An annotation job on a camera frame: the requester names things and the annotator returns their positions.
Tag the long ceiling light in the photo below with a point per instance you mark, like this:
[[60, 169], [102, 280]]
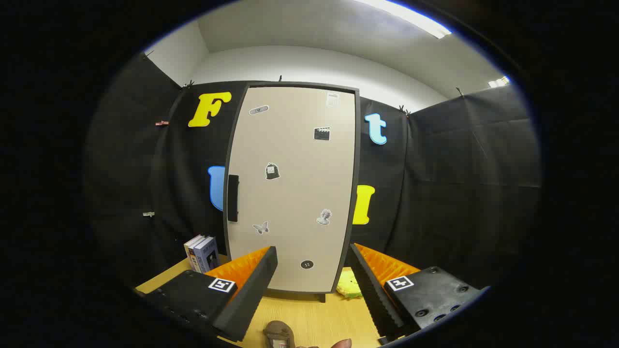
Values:
[[411, 17]]

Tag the black backdrop cloth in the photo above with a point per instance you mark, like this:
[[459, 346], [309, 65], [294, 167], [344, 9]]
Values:
[[459, 169]]

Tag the blue book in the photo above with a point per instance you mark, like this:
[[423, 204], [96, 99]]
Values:
[[208, 253]]

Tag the white book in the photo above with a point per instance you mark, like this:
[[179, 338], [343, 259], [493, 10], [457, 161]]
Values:
[[192, 246]]

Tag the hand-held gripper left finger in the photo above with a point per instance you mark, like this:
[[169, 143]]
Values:
[[251, 295]]

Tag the small ceiling light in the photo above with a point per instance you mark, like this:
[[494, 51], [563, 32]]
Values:
[[499, 82]]

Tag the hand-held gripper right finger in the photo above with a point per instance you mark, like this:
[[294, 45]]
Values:
[[375, 299]]

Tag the yellow plush toy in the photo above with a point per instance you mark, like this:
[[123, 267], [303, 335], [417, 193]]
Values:
[[349, 285]]

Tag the beige shoe cabinet door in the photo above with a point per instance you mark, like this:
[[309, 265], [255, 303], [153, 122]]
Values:
[[300, 193]]

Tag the dark grey shoe cabinet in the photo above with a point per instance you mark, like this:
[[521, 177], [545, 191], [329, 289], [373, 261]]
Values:
[[321, 297]]

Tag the brown fuzzy bow shoe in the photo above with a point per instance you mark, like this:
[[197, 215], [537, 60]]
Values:
[[278, 331]]

